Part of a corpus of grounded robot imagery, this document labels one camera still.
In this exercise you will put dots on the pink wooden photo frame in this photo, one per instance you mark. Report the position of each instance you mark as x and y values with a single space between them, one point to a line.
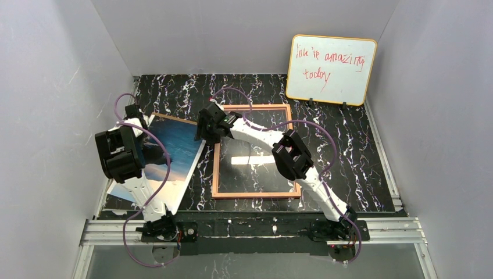
215 173

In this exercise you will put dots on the aluminium rail at front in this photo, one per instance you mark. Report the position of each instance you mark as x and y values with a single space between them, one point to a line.
400 230

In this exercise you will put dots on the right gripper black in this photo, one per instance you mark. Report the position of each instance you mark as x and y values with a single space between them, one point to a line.
206 125

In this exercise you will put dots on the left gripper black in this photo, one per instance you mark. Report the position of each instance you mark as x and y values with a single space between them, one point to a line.
133 113

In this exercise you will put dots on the clear acrylic sheet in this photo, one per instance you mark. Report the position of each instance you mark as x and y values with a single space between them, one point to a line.
254 169

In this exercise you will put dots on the brown backing board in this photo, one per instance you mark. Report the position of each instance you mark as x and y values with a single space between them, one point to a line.
174 118

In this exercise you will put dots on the sky and sea photo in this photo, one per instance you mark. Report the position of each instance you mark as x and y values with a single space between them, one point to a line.
169 182

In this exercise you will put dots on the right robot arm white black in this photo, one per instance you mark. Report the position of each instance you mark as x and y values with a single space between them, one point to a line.
291 155

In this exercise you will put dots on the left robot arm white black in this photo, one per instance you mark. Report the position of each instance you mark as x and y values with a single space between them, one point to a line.
123 155

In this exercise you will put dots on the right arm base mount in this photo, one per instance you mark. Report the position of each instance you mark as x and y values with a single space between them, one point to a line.
326 231

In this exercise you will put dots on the whiteboard with red writing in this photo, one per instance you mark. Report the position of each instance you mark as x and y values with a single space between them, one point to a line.
330 69

